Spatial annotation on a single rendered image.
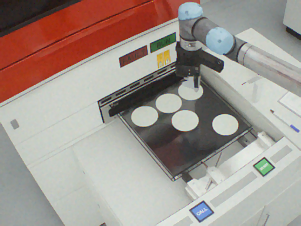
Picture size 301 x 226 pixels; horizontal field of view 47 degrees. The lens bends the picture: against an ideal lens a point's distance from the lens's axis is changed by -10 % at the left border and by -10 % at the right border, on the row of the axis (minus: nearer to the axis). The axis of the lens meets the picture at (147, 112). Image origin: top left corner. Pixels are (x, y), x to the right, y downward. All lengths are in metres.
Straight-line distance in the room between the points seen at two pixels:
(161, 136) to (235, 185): 0.35
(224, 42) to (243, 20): 2.46
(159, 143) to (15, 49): 0.61
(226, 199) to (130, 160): 0.43
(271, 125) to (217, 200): 0.37
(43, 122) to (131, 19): 0.48
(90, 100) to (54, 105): 0.15
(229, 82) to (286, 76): 0.43
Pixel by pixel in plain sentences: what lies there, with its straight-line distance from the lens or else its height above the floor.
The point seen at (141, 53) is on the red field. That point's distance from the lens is 1.38.
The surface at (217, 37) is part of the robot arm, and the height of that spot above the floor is 1.34.
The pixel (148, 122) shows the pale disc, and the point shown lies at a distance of 1.40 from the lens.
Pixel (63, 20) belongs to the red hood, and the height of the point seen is 1.40.
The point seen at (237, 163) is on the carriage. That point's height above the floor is 0.88.
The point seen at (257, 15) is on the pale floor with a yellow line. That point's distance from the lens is 3.61.
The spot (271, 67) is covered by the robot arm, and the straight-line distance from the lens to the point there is 1.09.
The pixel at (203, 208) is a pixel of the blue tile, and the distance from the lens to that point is 1.12.
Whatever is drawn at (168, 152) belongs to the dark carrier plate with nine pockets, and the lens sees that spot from 1.31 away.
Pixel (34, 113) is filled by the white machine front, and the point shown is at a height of 1.07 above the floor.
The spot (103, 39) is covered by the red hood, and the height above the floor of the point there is 1.27.
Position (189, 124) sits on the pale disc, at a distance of 1.39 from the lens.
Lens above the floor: 1.97
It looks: 48 degrees down
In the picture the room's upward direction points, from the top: 7 degrees counter-clockwise
